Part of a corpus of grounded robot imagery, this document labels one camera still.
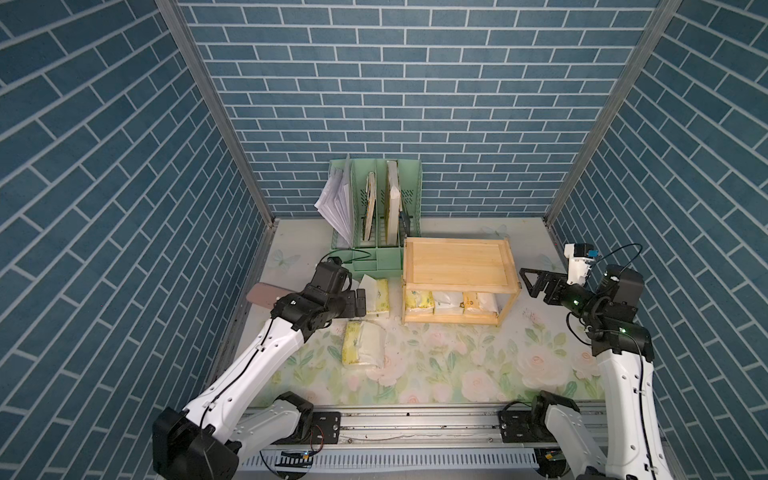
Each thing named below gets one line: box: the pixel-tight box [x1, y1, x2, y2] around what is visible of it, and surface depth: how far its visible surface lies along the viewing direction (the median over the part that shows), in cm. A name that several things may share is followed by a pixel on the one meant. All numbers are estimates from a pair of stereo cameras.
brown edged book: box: [364, 171, 377, 241], surface depth 104 cm
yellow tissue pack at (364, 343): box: [342, 320, 386, 368], surface depth 87 cm
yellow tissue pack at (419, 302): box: [405, 290, 435, 315], surface depth 92 cm
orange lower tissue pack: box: [463, 292, 500, 317], surface depth 93 cm
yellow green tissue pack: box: [358, 274, 390, 313], surface depth 96 cm
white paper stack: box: [314, 154, 353, 248], surface depth 94 cm
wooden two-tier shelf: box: [402, 237, 522, 325], surface depth 84 cm
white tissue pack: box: [434, 291, 464, 315], surface depth 91 cm
